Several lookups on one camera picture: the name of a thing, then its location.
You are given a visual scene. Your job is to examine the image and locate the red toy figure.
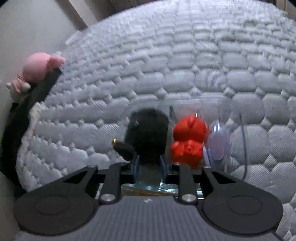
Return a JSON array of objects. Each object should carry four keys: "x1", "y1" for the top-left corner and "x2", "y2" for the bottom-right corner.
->
[{"x1": 170, "y1": 115, "x2": 207, "y2": 169}]

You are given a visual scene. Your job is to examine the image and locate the clear capsule with purple toy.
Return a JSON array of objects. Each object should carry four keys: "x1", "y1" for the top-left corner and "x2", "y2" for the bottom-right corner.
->
[{"x1": 203, "y1": 120, "x2": 231, "y2": 170}]

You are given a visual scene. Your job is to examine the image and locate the clear glass container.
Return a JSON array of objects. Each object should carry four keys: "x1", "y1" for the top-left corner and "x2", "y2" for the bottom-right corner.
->
[{"x1": 118, "y1": 97, "x2": 249, "y2": 195}]

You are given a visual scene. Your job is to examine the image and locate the black garment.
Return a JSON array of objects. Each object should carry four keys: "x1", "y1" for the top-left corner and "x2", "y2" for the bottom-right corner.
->
[{"x1": 1, "y1": 68, "x2": 62, "y2": 198}]

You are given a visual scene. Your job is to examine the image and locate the yellow container lid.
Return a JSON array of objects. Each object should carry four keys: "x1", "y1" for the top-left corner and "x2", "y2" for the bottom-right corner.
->
[{"x1": 121, "y1": 185, "x2": 178, "y2": 196}]

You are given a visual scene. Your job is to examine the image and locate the black plush toy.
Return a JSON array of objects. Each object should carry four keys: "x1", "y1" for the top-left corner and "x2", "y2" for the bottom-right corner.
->
[{"x1": 113, "y1": 108, "x2": 169, "y2": 166}]

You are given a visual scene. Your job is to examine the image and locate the grey quilted mattress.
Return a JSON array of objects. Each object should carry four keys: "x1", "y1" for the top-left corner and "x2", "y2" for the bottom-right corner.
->
[{"x1": 16, "y1": 1, "x2": 295, "y2": 240}]

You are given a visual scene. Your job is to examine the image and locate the pink plush pig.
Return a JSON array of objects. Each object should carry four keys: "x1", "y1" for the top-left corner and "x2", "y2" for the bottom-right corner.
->
[{"x1": 6, "y1": 52, "x2": 66, "y2": 103}]

